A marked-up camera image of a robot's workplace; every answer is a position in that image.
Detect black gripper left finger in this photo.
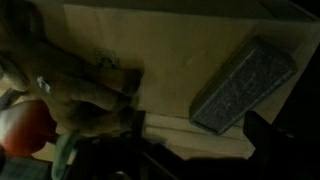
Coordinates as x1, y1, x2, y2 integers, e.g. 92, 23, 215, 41
66, 109, 194, 180

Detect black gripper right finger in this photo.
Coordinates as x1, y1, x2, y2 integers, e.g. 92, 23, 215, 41
233, 43, 320, 180

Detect brown plush moose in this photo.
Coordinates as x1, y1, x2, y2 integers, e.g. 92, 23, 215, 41
0, 0, 145, 180

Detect red plush ball white tag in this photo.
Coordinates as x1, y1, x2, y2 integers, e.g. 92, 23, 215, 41
0, 99, 58, 158

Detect green plaid sofa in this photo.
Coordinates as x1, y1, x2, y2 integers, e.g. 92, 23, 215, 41
0, 155, 53, 180

